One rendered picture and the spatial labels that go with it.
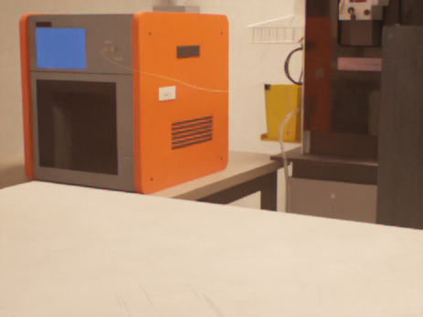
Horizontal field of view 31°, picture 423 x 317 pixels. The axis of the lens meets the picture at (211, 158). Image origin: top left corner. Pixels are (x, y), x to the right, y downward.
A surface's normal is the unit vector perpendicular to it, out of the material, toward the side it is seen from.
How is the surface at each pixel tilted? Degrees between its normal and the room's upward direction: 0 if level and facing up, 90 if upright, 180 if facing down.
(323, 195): 90
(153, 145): 90
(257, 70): 90
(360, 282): 0
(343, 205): 90
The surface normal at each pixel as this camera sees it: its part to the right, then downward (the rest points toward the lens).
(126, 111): -0.50, 0.14
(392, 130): -0.73, 0.11
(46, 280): 0.00, -0.99
